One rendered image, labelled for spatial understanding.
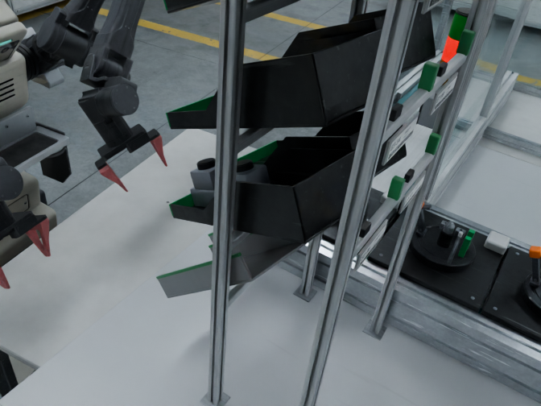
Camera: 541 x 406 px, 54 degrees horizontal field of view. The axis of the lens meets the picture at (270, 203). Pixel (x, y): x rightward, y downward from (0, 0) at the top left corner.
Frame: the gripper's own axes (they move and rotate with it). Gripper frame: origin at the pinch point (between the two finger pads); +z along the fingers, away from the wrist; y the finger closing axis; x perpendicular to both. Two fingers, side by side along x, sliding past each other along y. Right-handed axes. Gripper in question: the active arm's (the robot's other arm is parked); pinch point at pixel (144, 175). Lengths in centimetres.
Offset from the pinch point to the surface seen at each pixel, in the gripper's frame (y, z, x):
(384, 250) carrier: 33, 35, -24
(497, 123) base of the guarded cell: 116, 67, 31
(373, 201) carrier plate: 42, 34, -9
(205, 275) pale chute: -1.7, 6.1, -36.7
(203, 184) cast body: 5.8, -5.7, -33.6
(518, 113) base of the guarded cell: 130, 72, 35
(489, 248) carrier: 53, 47, -31
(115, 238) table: -13.8, 13.7, 12.2
